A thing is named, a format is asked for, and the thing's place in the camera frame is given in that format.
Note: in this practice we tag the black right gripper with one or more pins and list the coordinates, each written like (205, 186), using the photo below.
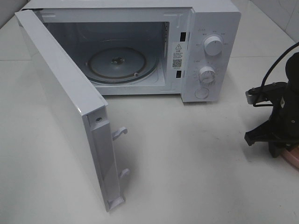
(284, 120)

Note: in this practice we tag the pink round plate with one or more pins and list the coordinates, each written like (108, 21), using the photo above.
(292, 157)

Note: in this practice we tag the white round door button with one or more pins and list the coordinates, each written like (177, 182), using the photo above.
(202, 93)

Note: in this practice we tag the white microwave door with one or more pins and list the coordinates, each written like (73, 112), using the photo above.
(79, 109)

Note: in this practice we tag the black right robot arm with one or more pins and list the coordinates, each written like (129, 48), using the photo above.
(292, 73)

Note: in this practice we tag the white lower timer knob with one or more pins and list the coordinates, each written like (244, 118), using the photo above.
(206, 74)

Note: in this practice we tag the white upper power knob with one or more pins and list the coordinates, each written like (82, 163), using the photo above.
(213, 45)

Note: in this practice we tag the white microwave oven body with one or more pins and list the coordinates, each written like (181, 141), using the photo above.
(85, 27)

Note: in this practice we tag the white warning label sticker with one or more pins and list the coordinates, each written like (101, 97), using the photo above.
(178, 52)

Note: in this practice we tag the glass microwave turntable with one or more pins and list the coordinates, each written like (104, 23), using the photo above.
(118, 65)

